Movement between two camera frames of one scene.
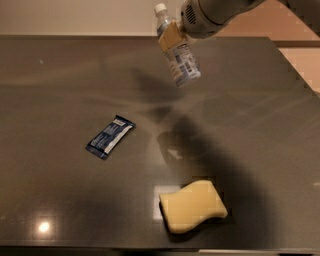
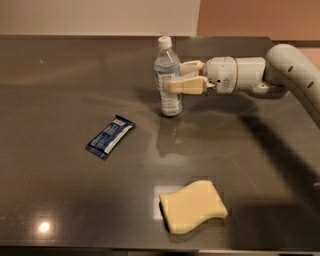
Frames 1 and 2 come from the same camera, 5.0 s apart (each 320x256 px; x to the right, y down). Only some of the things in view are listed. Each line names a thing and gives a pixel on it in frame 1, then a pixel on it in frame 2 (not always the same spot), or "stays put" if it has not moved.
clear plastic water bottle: (181, 60) → (166, 70)
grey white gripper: (196, 20) → (220, 74)
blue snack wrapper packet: (106, 141) stays put
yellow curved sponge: (184, 209) stays put
